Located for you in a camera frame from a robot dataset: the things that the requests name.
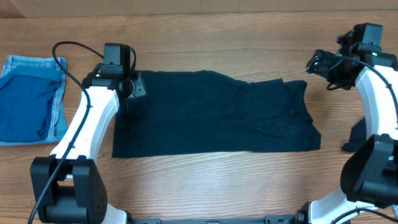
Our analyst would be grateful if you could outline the folded blue denim shorts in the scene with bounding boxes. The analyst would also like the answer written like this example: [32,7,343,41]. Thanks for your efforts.
[1,55,68,146]

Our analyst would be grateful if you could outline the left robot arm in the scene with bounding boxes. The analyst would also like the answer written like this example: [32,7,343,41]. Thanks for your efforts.
[28,43,146,223]

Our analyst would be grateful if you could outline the dark navy t-shirt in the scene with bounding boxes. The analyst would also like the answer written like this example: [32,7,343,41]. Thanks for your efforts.
[112,70,321,158]

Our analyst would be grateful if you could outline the dark navy garment pile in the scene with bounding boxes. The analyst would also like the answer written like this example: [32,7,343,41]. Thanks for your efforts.
[341,118,367,153]

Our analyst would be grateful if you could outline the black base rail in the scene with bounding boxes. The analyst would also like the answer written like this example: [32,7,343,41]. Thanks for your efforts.
[128,215,308,224]

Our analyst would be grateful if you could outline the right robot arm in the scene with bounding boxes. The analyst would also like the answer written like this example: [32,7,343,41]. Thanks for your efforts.
[288,23,397,224]

